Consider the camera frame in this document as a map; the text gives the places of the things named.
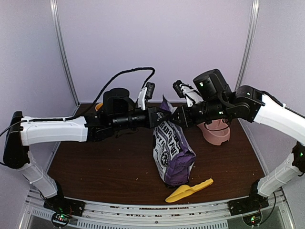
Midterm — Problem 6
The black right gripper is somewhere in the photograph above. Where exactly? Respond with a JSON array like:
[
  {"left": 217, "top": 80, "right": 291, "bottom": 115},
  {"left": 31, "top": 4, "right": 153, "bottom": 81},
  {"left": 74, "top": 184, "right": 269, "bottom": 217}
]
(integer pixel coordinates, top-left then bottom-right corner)
[{"left": 169, "top": 99, "right": 229, "bottom": 130}]

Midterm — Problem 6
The purple pet food bag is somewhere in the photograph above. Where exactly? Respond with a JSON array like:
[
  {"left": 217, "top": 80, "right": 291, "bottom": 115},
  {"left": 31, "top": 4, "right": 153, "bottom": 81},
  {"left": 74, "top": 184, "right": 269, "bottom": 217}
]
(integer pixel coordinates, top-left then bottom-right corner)
[{"left": 152, "top": 94, "right": 196, "bottom": 189}]

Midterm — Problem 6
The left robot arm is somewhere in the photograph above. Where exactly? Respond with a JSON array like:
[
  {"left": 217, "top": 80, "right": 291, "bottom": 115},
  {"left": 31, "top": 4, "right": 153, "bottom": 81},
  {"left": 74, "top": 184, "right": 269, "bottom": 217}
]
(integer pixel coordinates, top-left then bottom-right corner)
[{"left": 3, "top": 87, "right": 171, "bottom": 212}]

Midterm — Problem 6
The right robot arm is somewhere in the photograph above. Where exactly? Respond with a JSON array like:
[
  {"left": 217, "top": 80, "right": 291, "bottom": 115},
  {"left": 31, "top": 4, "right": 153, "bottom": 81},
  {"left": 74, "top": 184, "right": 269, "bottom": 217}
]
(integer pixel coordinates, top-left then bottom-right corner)
[{"left": 170, "top": 69, "right": 305, "bottom": 211}]

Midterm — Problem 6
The pink double pet feeder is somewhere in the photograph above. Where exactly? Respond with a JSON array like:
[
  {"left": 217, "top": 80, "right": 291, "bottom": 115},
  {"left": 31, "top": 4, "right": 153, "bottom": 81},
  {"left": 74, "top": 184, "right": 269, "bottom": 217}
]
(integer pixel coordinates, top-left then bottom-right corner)
[{"left": 197, "top": 119, "right": 231, "bottom": 146}]

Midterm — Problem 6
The white patterned mug yellow inside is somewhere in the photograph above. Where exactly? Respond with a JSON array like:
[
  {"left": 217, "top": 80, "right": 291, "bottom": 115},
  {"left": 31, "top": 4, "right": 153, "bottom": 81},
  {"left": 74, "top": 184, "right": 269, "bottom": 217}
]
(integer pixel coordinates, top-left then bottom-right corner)
[{"left": 95, "top": 103, "right": 103, "bottom": 112}]

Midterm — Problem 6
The yellow plastic scoop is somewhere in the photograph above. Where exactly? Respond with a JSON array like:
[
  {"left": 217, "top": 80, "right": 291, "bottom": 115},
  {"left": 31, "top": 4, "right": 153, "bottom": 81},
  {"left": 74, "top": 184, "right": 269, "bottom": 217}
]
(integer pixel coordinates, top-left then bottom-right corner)
[{"left": 165, "top": 178, "right": 214, "bottom": 203}]

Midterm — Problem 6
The right circuit board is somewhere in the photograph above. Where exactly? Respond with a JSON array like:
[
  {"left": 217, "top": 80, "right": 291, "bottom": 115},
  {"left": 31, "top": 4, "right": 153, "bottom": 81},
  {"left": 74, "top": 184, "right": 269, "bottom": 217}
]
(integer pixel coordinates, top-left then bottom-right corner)
[{"left": 242, "top": 212, "right": 262, "bottom": 227}]

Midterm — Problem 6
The circuit board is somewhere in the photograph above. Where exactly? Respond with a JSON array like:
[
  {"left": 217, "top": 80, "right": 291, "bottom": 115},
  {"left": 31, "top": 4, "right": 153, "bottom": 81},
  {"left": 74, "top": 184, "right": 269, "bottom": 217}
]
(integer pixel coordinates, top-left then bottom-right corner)
[
  {"left": 242, "top": 212, "right": 262, "bottom": 227},
  {"left": 51, "top": 213, "right": 71, "bottom": 227}
]

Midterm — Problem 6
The left circuit board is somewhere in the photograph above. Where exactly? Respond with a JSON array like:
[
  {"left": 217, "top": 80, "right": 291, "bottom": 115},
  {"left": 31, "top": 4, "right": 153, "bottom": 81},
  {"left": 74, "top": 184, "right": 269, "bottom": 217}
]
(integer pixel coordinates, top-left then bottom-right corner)
[{"left": 51, "top": 213, "right": 71, "bottom": 227}]

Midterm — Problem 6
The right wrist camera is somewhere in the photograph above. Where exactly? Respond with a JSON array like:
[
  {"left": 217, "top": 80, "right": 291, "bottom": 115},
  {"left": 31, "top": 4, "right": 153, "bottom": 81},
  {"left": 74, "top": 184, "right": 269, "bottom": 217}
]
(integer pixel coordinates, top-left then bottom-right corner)
[{"left": 173, "top": 80, "right": 203, "bottom": 107}]

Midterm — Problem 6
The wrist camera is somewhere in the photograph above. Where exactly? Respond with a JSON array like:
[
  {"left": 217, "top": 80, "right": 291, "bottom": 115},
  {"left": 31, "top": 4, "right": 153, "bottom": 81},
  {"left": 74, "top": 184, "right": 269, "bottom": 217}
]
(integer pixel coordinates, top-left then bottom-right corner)
[
  {"left": 136, "top": 82, "right": 155, "bottom": 110},
  {"left": 173, "top": 80, "right": 203, "bottom": 107}
]

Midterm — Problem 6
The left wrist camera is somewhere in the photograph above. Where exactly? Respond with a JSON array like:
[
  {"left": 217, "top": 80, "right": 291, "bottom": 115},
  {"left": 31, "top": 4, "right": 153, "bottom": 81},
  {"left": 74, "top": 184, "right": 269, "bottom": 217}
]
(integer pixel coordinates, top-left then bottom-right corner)
[{"left": 136, "top": 82, "right": 155, "bottom": 110}]

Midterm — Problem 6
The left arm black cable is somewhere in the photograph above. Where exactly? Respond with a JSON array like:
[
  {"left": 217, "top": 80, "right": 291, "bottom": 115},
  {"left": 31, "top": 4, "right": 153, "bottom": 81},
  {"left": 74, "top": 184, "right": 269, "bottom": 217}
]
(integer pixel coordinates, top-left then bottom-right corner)
[{"left": 0, "top": 67, "right": 155, "bottom": 165}]

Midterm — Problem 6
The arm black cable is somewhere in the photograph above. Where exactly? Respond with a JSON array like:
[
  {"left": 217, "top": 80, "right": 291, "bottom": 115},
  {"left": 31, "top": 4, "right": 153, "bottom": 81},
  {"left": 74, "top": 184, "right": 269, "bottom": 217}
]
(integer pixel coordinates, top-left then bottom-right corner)
[
  {"left": 258, "top": 188, "right": 278, "bottom": 225},
  {"left": 0, "top": 67, "right": 155, "bottom": 165}
]

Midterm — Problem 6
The right aluminium corner post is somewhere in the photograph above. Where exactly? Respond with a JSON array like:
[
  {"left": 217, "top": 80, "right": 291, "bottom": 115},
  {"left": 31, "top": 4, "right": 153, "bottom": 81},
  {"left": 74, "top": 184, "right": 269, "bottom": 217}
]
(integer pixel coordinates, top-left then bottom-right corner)
[{"left": 235, "top": 0, "right": 260, "bottom": 89}]

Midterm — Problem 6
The aluminium corner post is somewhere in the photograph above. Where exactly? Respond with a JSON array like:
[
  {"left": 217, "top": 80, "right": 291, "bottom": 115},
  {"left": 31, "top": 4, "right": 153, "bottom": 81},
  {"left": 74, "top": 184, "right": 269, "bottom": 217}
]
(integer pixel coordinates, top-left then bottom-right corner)
[
  {"left": 50, "top": 0, "right": 80, "bottom": 106},
  {"left": 235, "top": 0, "right": 260, "bottom": 89}
]

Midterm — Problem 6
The front aluminium rail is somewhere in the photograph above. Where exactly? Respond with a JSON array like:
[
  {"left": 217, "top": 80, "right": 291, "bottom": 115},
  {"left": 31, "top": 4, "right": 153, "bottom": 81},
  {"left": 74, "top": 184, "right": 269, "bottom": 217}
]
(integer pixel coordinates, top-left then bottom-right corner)
[{"left": 23, "top": 186, "right": 294, "bottom": 229}]

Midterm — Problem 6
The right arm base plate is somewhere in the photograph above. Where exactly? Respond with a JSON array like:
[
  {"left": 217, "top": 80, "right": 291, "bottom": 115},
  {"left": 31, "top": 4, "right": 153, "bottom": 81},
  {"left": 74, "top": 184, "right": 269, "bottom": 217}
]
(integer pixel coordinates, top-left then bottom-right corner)
[{"left": 227, "top": 195, "right": 269, "bottom": 216}]

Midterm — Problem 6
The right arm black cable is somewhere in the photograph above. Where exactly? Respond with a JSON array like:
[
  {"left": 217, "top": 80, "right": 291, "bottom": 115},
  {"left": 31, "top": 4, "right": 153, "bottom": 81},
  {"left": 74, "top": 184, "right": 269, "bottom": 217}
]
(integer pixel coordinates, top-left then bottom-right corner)
[{"left": 258, "top": 188, "right": 278, "bottom": 225}]

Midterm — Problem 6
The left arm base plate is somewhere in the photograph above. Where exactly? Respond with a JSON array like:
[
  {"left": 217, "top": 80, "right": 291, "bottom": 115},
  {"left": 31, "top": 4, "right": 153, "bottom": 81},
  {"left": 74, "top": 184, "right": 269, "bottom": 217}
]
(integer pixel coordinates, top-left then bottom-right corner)
[{"left": 43, "top": 196, "right": 85, "bottom": 217}]

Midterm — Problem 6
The left aluminium corner post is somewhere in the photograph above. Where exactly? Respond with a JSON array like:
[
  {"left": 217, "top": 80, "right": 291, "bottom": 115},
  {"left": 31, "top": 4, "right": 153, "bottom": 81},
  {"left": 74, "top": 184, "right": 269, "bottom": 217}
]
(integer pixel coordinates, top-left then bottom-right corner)
[{"left": 50, "top": 0, "right": 80, "bottom": 106}]

